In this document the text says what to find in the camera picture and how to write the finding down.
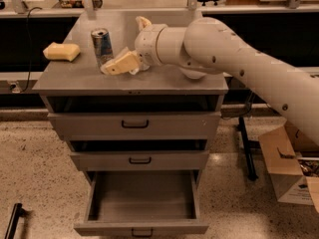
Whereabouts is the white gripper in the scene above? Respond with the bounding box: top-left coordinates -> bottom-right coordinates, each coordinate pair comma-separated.
100,16 -> 166,76

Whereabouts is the red bull can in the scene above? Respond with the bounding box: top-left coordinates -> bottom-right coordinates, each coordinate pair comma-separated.
91,28 -> 114,66

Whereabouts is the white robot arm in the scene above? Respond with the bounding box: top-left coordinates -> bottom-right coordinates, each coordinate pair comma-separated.
101,17 -> 319,143

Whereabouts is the grey drawer cabinet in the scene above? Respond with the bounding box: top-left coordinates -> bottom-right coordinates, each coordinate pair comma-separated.
32,9 -> 229,184

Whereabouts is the top grey drawer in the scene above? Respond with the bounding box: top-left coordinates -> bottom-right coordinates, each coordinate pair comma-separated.
49,113 -> 220,140

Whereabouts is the grey drawer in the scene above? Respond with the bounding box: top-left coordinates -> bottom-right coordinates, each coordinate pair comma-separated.
49,113 -> 220,140
70,150 -> 208,171
74,170 -> 208,238

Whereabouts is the middle grey drawer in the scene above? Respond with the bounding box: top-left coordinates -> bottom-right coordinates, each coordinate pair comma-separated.
70,150 -> 208,171

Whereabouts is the bottom grey drawer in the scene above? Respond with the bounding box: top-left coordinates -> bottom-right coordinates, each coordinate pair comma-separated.
74,170 -> 208,238

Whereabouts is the white bowl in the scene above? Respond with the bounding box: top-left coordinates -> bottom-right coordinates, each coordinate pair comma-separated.
179,68 -> 220,80

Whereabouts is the yellow sponge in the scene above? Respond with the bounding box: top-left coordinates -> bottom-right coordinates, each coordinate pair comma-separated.
43,42 -> 80,62

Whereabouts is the black bar on floor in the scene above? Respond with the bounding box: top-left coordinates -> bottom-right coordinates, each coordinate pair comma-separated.
4,203 -> 26,239

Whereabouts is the cardboard box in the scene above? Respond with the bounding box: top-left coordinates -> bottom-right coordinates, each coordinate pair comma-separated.
259,121 -> 319,212

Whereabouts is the black cable on left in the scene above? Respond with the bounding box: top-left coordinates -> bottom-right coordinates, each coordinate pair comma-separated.
9,6 -> 44,94

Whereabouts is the black stand with cables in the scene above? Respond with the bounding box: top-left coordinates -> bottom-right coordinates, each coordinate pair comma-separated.
237,92 -> 258,181

